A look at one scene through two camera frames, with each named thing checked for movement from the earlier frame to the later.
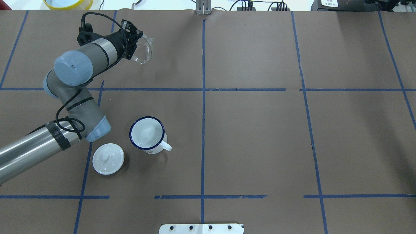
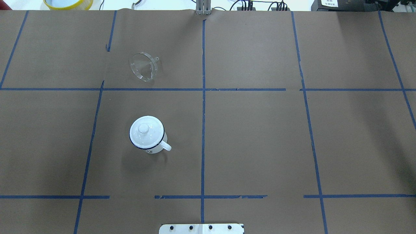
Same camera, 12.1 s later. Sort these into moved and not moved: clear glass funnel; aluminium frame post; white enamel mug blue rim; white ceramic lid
Moved: white ceramic lid; clear glass funnel
Not moved: white enamel mug blue rim; aluminium frame post
